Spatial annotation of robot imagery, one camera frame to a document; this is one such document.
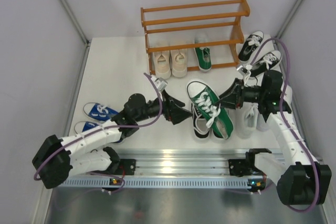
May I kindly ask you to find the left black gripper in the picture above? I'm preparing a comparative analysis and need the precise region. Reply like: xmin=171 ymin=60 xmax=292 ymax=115
xmin=134 ymin=90 xmax=193 ymax=125

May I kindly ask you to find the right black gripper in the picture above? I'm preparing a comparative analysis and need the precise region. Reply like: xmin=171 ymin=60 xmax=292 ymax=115
xmin=214 ymin=78 xmax=266 ymax=110

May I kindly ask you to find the green sneaker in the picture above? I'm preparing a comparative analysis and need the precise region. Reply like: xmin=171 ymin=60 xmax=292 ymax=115
xmin=194 ymin=33 xmax=212 ymax=72
xmin=186 ymin=79 xmax=234 ymax=140

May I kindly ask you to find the beige sneaker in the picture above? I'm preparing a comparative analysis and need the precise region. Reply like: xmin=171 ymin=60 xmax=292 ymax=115
xmin=152 ymin=50 xmax=171 ymax=79
xmin=170 ymin=48 xmax=187 ymax=78

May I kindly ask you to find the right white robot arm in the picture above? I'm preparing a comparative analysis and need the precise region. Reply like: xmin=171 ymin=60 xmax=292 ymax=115
xmin=218 ymin=70 xmax=332 ymax=206

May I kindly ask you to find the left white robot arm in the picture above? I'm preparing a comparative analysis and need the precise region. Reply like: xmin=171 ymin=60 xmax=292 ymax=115
xmin=32 ymin=91 xmax=192 ymax=189

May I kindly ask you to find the orange wooden shoe shelf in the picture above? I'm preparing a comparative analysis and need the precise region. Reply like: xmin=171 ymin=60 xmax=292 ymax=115
xmin=141 ymin=0 xmax=250 ymax=74

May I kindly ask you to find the white sneaker left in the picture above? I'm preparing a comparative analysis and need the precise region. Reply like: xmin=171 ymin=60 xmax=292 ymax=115
xmin=235 ymin=102 xmax=258 ymax=139

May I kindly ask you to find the white sneaker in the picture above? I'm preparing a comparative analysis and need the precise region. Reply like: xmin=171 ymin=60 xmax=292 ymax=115
xmin=256 ymin=84 xmax=293 ymax=132
xmin=235 ymin=102 xmax=258 ymax=139

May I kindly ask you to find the black white-striped sneaker left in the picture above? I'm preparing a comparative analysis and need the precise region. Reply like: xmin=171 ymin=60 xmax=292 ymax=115
xmin=191 ymin=103 xmax=210 ymax=139

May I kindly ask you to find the black white-striped sneaker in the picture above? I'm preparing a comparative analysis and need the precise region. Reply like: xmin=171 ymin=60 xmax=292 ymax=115
xmin=191 ymin=103 xmax=210 ymax=139
xmin=212 ymin=130 xmax=227 ymax=140

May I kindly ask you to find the black white-striped sneaker right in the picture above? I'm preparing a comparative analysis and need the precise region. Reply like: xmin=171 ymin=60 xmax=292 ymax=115
xmin=212 ymin=130 xmax=227 ymax=140

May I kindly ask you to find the white sneaker right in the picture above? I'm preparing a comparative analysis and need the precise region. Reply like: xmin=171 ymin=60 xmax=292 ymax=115
xmin=256 ymin=84 xmax=293 ymax=132

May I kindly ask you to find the black canvas sneaker near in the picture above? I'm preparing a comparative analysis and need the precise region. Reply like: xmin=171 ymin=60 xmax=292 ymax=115
xmin=250 ymin=50 xmax=282 ymax=78

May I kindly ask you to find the black canvas sneaker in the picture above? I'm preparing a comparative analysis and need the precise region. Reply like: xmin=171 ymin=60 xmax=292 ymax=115
xmin=250 ymin=50 xmax=282 ymax=78
xmin=238 ymin=30 xmax=264 ymax=62

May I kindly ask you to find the black canvas sneaker far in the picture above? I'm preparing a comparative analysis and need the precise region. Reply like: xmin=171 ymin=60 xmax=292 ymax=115
xmin=238 ymin=30 xmax=264 ymax=62

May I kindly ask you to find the blue sneaker far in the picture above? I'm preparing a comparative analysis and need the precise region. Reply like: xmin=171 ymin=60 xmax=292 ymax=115
xmin=83 ymin=102 xmax=119 ymax=122

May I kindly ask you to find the blue sneaker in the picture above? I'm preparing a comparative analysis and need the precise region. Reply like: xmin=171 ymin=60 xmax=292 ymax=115
xmin=83 ymin=102 xmax=119 ymax=122
xmin=73 ymin=121 xmax=102 ymax=134

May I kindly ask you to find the blue sneaker near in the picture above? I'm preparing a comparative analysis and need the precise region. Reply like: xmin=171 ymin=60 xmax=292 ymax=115
xmin=73 ymin=121 xmax=102 ymax=134

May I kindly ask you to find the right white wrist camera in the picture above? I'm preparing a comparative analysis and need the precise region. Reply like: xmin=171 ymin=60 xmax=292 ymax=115
xmin=236 ymin=64 xmax=252 ymax=78

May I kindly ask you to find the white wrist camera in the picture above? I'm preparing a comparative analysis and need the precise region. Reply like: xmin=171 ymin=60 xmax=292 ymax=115
xmin=154 ymin=78 xmax=168 ymax=92
xmin=236 ymin=64 xmax=252 ymax=78

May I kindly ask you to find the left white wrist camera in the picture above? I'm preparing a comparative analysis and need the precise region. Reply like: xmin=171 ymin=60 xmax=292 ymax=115
xmin=154 ymin=78 xmax=168 ymax=92

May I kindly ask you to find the aluminium rail base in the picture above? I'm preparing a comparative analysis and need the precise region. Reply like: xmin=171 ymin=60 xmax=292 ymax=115
xmin=43 ymin=147 xmax=328 ymax=180

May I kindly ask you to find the perforated cable duct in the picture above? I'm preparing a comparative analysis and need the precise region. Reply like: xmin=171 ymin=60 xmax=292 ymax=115
xmin=60 ymin=176 xmax=266 ymax=189

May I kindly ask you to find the right aluminium frame post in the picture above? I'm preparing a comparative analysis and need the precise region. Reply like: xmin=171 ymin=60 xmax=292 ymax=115
xmin=275 ymin=0 xmax=305 ymax=39

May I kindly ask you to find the aluminium frame post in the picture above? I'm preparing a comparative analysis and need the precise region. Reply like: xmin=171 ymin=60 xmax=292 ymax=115
xmin=58 ymin=0 xmax=90 ymax=47
xmin=275 ymin=0 xmax=305 ymax=39

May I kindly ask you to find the left aluminium frame post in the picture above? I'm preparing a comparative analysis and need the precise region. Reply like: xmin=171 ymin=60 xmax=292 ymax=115
xmin=58 ymin=0 xmax=90 ymax=47

